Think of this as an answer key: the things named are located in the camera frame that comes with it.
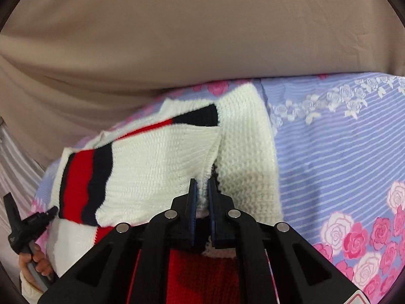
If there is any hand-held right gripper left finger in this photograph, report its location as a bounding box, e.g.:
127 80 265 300
37 178 198 304

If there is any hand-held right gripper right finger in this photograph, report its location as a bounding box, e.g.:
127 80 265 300
207 177 365 304

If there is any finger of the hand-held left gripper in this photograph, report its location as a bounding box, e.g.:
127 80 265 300
26 206 59 232
3 193 25 238

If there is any white striped knit sweater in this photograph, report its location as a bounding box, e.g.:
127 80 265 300
47 84 284 304

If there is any person's left forearm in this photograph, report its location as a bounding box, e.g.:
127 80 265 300
19 274 48 304

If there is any person's left hand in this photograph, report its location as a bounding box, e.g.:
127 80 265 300
18 244 60 292

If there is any silvery satin curtain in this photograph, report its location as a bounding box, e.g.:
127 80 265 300
0 117 46 225

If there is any pink and lilac floral bedsheet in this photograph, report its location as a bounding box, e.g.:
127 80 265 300
30 72 405 304

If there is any beige curtain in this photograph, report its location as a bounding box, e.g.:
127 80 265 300
0 0 405 169

